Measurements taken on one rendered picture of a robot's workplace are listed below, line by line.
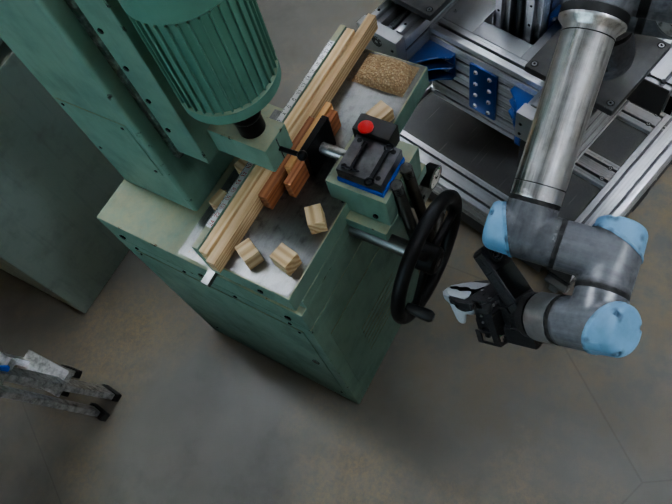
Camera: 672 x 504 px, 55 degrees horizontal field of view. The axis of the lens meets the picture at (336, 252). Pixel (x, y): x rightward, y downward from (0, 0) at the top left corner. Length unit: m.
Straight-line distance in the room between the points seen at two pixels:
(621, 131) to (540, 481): 1.10
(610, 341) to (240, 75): 0.64
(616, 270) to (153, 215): 1.01
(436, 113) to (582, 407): 1.04
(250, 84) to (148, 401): 1.46
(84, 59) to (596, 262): 0.83
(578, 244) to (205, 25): 0.59
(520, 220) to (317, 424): 1.27
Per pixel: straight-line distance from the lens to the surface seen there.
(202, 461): 2.16
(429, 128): 2.22
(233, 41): 0.96
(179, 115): 1.18
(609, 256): 0.96
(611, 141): 2.22
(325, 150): 1.29
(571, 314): 0.95
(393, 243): 1.31
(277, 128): 1.20
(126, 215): 1.57
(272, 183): 1.29
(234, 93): 1.01
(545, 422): 2.05
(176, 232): 1.49
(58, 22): 1.09
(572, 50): 0.99
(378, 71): 1.43
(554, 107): 0.97
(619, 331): 0.93
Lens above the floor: 1.99
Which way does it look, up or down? 62 degrees down
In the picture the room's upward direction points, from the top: 22 degrees counter-clockwise
